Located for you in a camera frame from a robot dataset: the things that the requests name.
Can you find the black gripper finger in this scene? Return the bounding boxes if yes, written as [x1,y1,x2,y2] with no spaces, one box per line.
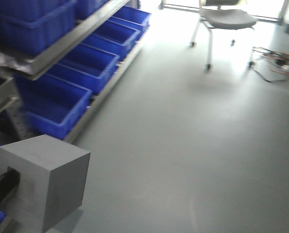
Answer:
[0,169,20,204]

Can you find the gray hollow cube base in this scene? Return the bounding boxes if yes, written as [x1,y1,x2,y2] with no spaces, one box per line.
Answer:
[0,135,90,233]

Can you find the steel rack with bins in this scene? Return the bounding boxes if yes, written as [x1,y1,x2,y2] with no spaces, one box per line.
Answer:
[0,0,152,233]

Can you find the gray office chair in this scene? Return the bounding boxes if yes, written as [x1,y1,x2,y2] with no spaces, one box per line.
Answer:
[190,0,257,70]

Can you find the cables and power strip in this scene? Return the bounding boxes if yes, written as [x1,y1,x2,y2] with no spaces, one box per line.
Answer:
[251,46,289,83]

